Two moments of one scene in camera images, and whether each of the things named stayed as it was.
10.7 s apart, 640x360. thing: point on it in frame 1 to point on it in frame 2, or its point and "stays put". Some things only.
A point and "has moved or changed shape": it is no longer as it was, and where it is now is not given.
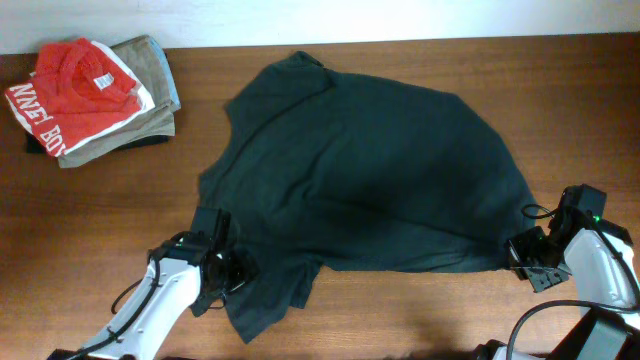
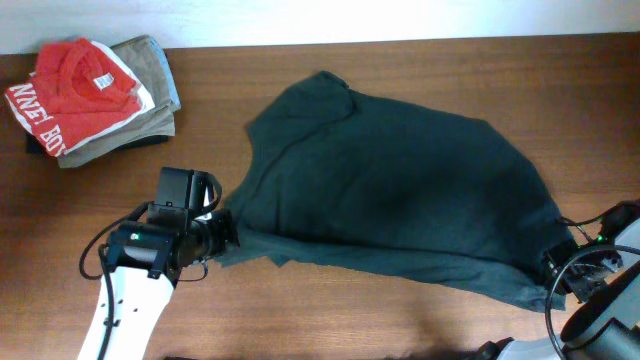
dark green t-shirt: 358,173 has moved or changed shape
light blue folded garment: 169,73 stays put
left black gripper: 244,266 to 229,235
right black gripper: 516,246 to 567,285
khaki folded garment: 142,59 stays put
